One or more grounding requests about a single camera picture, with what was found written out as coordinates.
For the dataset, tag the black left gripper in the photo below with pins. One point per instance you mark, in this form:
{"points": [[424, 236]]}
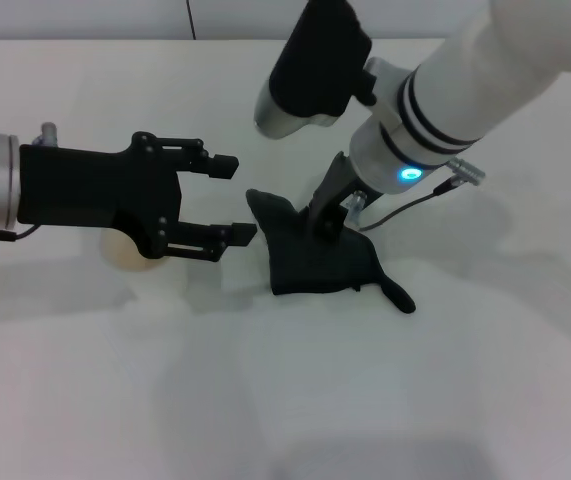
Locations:
{"points": [[95, 190]]}

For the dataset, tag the dark blue rag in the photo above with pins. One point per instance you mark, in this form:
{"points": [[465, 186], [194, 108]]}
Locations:
{"points": [[315, 260]]}

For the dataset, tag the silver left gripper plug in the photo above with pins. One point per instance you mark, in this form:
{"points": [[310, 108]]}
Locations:
{"points": [[49, 134]]}

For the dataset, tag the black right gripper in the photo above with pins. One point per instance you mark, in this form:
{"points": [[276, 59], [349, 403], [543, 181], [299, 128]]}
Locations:
{"points": [[335, 190]]}

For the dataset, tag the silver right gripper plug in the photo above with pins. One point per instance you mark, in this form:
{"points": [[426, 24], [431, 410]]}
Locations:
{"points": [[356, 204]]}

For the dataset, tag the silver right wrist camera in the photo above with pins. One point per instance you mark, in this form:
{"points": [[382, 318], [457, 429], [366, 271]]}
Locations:
{"points": [[315, 70]]}

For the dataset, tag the clear plastic cup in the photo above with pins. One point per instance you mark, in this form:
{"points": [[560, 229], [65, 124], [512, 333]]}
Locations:
{"points": [[125, 252]]}

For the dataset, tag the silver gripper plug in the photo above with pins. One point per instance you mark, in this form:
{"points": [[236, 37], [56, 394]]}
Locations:
{"points": [[356, 204], [49, 134]]}

